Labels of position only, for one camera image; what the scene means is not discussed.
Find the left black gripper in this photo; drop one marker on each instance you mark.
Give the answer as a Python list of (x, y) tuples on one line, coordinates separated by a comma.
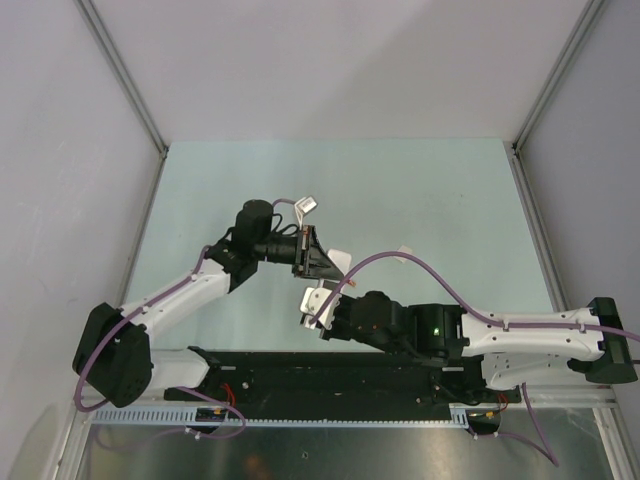
[(312, 260)]

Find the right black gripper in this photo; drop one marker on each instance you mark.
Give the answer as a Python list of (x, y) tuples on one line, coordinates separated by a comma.
[(334, 333)]

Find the white red remote control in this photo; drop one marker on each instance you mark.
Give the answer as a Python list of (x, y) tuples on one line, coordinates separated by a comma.
[(342, 261)]

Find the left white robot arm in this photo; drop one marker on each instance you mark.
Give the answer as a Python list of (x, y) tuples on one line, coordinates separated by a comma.
[(116, 355)]

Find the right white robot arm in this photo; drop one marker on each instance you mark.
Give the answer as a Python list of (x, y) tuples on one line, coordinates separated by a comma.
[(512, 349)]

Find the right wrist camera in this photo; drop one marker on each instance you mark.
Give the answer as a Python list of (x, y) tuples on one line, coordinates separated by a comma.
[(317, 307)]

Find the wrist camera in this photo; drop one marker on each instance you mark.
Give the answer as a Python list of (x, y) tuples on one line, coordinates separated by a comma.
[(317, 307), (303, 207)]

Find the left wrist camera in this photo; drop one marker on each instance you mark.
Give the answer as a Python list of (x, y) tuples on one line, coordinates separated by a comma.
[(303, 207)]

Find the grey cable duct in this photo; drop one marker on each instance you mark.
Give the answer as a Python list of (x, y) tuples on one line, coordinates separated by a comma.
[(386, 416)]

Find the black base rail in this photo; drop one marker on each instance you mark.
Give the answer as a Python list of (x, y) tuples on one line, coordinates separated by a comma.
[(264, 380)]

